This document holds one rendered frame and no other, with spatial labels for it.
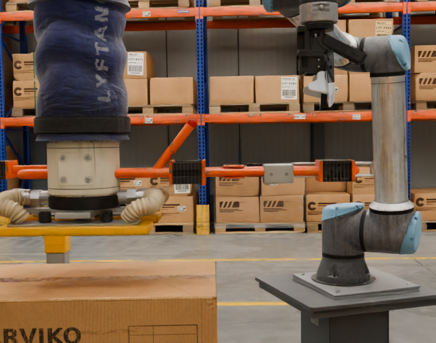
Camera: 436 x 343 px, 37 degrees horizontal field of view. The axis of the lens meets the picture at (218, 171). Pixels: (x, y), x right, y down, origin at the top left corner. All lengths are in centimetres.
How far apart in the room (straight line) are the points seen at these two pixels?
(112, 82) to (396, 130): 105
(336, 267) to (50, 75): 126
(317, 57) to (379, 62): 66
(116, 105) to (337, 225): 106
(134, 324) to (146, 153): 866
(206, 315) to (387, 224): 99
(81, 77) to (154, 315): 55
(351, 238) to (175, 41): 803
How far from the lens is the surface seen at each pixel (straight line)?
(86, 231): 144
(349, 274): 231
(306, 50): 154
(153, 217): 161
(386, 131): 220
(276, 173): 151
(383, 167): 222
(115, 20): 153
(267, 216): 864
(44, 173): 157
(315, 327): 239
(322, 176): 152
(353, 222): 229
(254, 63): 999
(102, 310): 143
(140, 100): 875
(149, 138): 1003
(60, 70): 150
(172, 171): 151
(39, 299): 146
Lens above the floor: 129
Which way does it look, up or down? 3 degrees down
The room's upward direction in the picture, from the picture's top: 1 degrees counter-clockwise
